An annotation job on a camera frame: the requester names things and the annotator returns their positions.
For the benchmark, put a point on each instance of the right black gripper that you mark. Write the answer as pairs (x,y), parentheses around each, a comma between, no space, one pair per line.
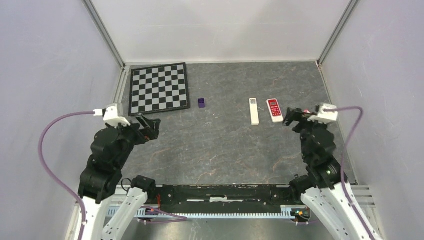
(295,114)

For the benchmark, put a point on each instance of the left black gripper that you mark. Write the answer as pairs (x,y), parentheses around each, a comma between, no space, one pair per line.
(151,130)

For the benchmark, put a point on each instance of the red white remote control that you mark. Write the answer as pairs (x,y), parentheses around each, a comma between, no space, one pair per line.
(274,110)

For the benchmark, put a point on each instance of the long white remote control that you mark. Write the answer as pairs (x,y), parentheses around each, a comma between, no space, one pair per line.
(254,114)

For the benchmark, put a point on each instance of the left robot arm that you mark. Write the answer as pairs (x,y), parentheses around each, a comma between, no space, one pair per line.
(110,151)

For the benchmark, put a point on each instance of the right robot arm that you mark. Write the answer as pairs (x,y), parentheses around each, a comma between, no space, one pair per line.
(325,189)

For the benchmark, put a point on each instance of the black white chessboard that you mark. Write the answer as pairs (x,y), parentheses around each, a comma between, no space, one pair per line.
(157,89)

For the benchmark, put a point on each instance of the purple cube block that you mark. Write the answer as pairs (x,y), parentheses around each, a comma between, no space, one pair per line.
(201,103)

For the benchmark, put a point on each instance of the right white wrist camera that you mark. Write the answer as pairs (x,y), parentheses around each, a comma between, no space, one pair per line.
(325,113)

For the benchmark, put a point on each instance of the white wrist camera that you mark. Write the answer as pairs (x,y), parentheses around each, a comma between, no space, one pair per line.
(112,115)
(325,113)

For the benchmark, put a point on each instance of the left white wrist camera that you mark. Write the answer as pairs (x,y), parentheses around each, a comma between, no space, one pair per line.
(112,115)

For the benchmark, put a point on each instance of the white toothed cable duct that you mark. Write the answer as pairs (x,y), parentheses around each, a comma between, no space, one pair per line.
(284,213)

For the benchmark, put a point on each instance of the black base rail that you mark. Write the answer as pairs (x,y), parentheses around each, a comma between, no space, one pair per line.
(221,199)

